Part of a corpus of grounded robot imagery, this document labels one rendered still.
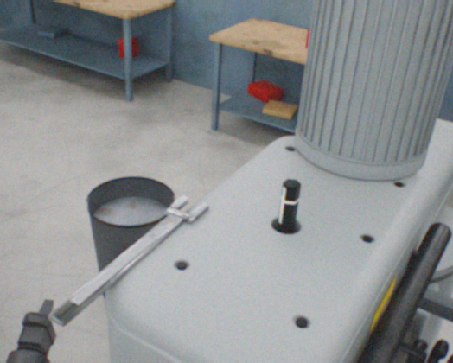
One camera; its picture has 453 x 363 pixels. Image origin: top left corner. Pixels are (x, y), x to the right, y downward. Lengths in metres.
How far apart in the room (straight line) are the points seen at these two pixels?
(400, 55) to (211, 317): 0.40
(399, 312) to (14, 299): 2.89
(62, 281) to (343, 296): 2.97
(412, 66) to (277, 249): 0.29
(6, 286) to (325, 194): 2.93
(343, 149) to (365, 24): 0.17
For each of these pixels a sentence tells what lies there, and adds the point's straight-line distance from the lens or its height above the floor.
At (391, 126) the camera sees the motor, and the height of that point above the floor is 1.97.
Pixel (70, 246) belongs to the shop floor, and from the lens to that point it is 3.73.
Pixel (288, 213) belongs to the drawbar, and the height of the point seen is 1.91.
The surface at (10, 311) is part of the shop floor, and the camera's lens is 3.37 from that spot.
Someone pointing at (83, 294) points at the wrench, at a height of 1.90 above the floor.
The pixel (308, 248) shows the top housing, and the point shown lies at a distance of 0.65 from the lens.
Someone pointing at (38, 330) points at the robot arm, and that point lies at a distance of 1.29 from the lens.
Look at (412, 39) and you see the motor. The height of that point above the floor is 2.09.
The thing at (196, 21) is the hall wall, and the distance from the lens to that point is 5.91.
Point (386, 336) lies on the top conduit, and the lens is 0.69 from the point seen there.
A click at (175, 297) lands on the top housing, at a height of 1.89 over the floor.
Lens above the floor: 2.29
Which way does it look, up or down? 32 degrees down
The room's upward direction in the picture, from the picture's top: 4 degrees clockwise
